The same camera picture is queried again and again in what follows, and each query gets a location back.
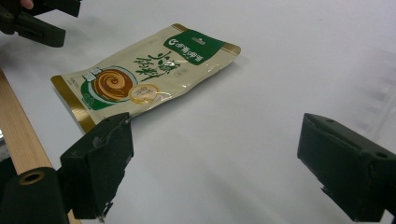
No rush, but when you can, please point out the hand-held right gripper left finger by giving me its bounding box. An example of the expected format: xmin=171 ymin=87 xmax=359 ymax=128
xmin=58 ymin=112 xmax=135 ymax=222

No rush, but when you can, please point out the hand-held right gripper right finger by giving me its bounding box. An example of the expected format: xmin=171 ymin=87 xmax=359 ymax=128
xmin=296 ymin=113 xmax=396 ymax=223

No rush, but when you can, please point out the beige and green snack packet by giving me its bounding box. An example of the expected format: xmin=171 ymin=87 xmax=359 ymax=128
xmin=50 ymin=22 xmax=242 ymax=134

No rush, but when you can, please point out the light wooden table edge strip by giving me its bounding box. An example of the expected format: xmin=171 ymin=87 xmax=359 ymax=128
xmin=0 ymin=69 xmax=82 ymax=224

